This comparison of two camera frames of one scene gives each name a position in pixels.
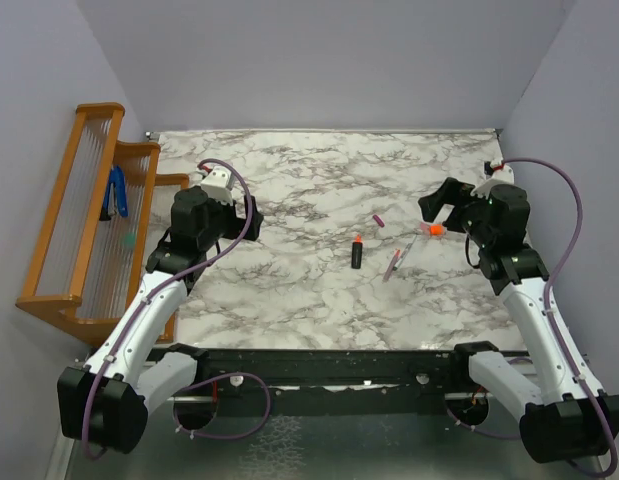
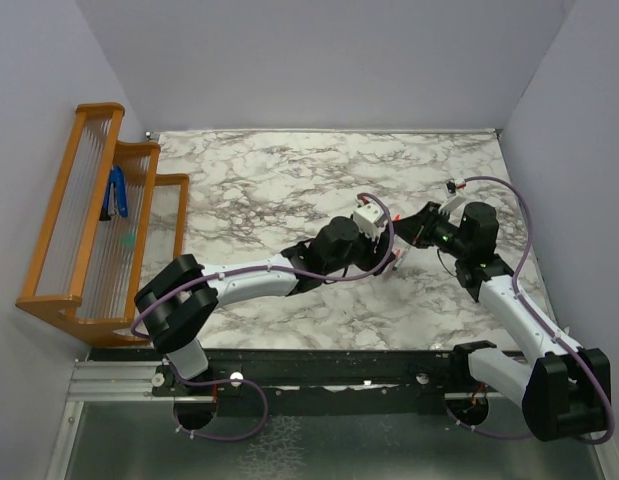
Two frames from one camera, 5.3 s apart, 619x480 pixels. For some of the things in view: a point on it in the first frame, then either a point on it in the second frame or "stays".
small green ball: x=129 y=240 stays
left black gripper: x=231 y=211 -> x=374 y=260
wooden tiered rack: x=89 y=267 stays
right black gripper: x=452 y=191 -> x=416 y=228
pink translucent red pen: x=391 y=265 stays
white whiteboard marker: x=407 y=249 stays
